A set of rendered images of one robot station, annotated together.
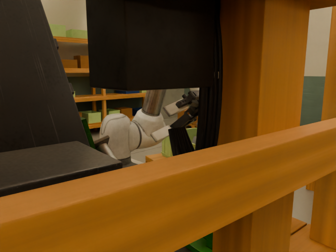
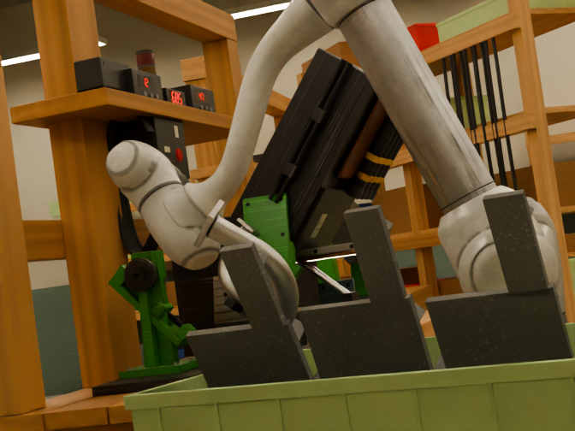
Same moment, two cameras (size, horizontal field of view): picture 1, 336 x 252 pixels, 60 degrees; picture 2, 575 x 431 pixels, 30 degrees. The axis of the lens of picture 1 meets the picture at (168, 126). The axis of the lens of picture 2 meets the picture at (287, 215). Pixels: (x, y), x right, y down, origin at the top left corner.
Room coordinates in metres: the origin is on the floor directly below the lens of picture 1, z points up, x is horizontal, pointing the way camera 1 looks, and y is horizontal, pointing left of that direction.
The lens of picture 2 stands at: (2.93, -1.13, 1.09)
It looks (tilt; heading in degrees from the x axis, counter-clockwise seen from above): 3 degrees up; 148
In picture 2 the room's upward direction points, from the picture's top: 8 degrees counter-clockwise
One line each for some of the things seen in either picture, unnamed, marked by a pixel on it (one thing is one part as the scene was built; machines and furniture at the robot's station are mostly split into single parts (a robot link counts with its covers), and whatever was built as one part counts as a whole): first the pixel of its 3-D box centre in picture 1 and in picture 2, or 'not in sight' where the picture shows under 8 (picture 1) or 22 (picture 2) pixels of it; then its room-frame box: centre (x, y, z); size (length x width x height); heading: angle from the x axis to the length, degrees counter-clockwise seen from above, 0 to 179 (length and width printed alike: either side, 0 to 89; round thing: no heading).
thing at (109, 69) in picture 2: not in sight; (103, 78); (0.60, -0.12, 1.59); 0.15 x 0.07 x 0.07; 129
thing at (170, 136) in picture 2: (150, 41); (151, 152); (0.49, 0.03, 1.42); 0.17 x 0.12 x 0.15; 129
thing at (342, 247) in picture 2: not in sight; (308, 255); (0.61, 0.37, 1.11); 0.39 x 0.16 x 0.03; 39
